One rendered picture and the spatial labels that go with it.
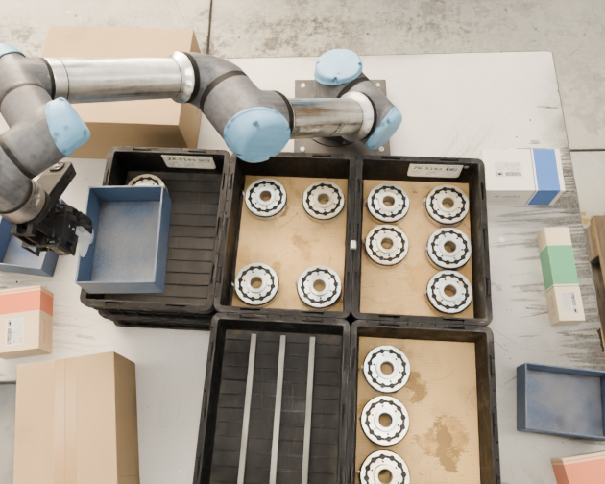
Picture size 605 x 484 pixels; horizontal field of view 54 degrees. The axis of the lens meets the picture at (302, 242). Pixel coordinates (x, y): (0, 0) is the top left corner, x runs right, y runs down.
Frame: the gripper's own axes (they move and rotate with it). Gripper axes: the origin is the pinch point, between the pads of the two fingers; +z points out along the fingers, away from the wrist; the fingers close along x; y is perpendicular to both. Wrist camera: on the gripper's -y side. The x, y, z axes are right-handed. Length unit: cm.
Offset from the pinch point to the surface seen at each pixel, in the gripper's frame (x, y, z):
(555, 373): 98, 18, 51
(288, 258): 34.6, -6.2, 32.8
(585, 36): 147, -140, 126
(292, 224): 35, -15, 33
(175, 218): 5.9, -16.5, 30.4
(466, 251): 76, -8, 34
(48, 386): -16.9, 25.6, 25.2
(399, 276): 61, -2, 35
